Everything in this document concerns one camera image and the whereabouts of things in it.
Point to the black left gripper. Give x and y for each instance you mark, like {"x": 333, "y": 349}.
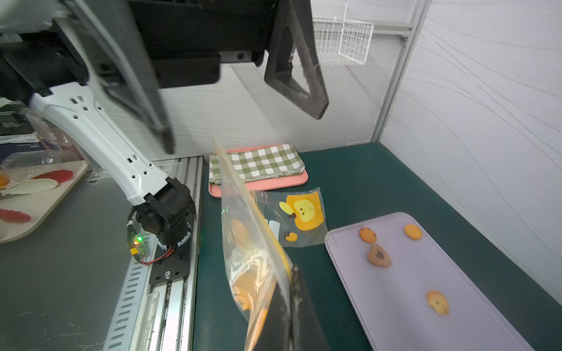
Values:
{"x": 188, "y": 41}

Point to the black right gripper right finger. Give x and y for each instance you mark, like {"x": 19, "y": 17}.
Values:
{"x": 307, "y": 333}

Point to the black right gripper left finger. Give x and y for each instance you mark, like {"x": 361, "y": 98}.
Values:
{"x": 275, "y": 334}

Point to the resealable bag table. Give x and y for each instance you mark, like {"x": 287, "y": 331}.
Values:
{"x": 254, "y": 260}

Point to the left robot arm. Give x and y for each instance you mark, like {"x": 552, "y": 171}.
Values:
{"x": 47, "y": 69}

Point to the resealable bag with duck print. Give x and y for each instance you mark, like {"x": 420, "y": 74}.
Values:
{"x": 297, "y": 219}

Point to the brown heart cookie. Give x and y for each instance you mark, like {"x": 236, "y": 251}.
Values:
{"x": 379, "y": 257}

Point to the lilac plastic tray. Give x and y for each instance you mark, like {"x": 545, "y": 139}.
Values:
{"x": 391, "y": 303}

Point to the round orange spotted cookie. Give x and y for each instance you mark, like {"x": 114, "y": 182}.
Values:
{"x": 368, "y": 235}

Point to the swirl butter cookie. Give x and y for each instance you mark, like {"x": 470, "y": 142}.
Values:
{"x": 438, "y": 302}

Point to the pink tray with checked cloth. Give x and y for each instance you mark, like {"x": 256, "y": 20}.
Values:
{"x": 269, "y": 167}

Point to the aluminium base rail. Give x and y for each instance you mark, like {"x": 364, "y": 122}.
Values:
{"x": 156, "y": 306}

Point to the white wire basket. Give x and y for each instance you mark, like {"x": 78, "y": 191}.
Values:
{"x": 342, "y": 41}

